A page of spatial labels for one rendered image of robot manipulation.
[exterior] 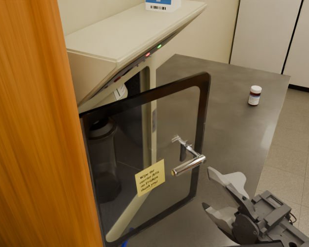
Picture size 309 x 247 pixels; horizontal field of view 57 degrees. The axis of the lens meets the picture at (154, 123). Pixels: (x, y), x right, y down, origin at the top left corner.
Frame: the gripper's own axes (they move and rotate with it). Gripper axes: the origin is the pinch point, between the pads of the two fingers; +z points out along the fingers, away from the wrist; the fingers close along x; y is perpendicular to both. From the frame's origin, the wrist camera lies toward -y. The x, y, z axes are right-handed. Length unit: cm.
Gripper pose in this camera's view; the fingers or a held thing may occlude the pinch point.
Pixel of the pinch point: (204, 190)
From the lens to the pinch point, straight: 60.0
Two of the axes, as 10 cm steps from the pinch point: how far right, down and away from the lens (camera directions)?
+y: 8.2, -3.3, 4.7
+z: -5.7, -4.8, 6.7
